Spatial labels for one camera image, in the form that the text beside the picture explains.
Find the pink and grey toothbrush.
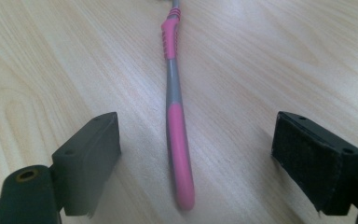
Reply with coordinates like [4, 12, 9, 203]
[160, 0, 197, 212]

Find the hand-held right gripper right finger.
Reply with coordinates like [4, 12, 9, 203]
[270, 110, 358, 217]

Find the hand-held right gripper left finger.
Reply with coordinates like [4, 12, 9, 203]
[51, 111, 122, 217]

